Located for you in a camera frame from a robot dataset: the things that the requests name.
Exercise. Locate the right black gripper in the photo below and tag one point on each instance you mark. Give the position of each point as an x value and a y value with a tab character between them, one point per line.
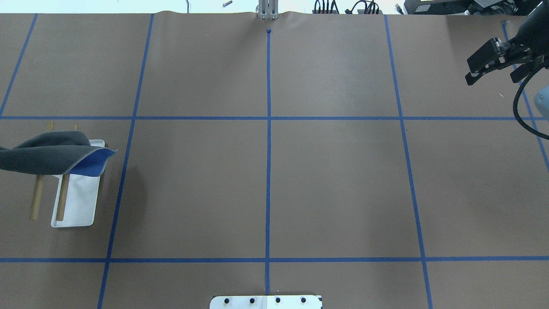
533	32

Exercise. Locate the blue grey microfiber towel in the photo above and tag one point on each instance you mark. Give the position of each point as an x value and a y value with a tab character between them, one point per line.
57	153

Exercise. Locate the white rack base tray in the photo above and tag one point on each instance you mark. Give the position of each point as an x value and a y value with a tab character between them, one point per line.
79	201

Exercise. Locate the wooden rack bar near tray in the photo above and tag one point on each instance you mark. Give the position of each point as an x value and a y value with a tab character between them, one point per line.
61	202

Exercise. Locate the wooden rack bar outer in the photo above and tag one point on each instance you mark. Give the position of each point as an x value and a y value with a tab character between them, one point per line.
37	197

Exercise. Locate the black equipment box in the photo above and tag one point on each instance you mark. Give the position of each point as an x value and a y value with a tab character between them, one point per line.
470	7

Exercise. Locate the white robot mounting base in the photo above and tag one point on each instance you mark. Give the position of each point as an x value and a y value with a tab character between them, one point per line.
267	302

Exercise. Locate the grey aluminium frame post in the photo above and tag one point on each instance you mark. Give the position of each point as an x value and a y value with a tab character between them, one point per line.
268	10

